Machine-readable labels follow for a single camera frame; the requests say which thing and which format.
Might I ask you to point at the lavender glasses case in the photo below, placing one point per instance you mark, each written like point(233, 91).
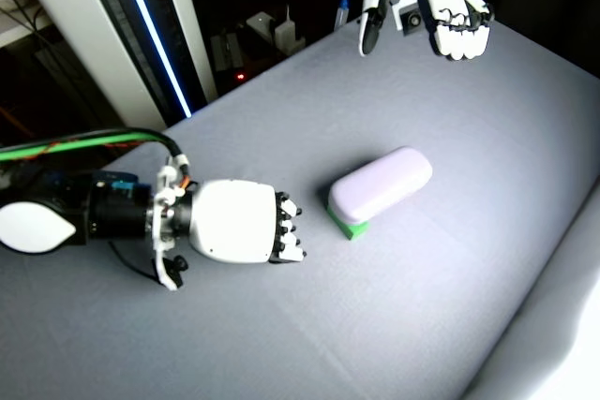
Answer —
point(379, 184)

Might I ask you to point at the green rectangular block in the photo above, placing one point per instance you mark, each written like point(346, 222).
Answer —
point(355, 232)

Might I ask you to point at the white column with blue light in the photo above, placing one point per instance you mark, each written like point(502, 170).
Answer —
point(79, 20)

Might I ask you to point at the white shelf board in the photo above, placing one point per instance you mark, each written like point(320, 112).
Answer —
point(19, 27)

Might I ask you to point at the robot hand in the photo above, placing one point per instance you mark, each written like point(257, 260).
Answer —
point(450, 2)
point(234, 222)

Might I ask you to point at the grey table cloth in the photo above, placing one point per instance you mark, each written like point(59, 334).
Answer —
point(328, 325)

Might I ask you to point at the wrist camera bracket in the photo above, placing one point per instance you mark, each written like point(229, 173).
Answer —
point(164, 269)
point(407, 16)

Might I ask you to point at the small white box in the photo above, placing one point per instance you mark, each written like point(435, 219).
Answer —
point(260, 24)

